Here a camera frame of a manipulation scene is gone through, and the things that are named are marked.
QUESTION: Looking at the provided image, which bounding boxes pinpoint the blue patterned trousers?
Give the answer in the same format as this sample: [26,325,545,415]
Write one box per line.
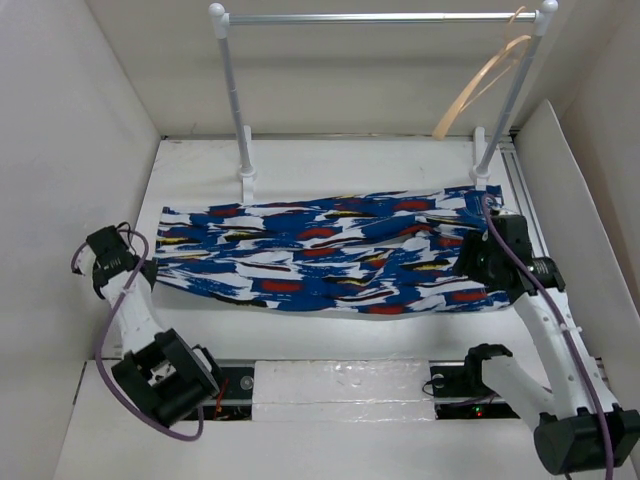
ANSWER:
[154,186,509,315]

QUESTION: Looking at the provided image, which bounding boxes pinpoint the beige wooden hanger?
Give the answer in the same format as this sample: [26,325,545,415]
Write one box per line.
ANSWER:
[432,6,532,140]

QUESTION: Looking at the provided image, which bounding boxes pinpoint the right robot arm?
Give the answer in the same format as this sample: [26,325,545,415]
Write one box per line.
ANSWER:
[454,209,639,478]

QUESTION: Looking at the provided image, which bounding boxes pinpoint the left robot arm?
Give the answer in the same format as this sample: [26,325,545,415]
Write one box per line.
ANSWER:
[72,224,226,441]

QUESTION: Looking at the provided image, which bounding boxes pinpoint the white clothes rack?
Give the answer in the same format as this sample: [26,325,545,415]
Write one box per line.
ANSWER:
[206,1,560,203]

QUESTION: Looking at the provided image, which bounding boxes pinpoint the aluminium rail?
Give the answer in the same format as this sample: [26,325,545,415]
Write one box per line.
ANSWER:
[499,135,549,257]

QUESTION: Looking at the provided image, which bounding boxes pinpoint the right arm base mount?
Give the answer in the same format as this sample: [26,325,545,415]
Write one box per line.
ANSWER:
[422,362,519,420]

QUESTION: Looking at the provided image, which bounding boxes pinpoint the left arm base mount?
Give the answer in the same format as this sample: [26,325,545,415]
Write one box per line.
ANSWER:
[203,363,255,421]

